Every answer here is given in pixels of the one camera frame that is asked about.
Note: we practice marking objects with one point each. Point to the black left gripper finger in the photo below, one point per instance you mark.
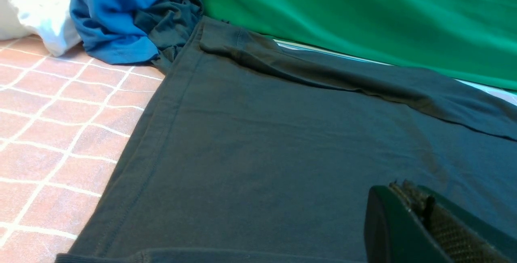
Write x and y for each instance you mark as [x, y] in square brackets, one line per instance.
[408, 223]

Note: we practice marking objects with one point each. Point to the gray long-sleeved shirt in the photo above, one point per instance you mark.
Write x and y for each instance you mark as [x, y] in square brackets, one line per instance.
[249, 152]

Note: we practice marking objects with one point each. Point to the green backdrop cloth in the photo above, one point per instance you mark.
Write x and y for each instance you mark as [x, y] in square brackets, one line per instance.
[471, 40]

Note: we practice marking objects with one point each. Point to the dark navy crumpled garment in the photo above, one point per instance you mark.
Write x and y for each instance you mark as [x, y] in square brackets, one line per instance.
[169, 24]

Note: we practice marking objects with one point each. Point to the pink checkered tablecloth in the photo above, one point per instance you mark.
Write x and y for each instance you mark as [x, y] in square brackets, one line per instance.
[64, 122]

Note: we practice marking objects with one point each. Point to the blue garment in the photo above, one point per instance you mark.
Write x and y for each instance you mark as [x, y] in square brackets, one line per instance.
[108, 32]

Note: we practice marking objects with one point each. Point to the white garment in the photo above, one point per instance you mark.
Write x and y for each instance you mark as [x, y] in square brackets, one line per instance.
[48, 19]

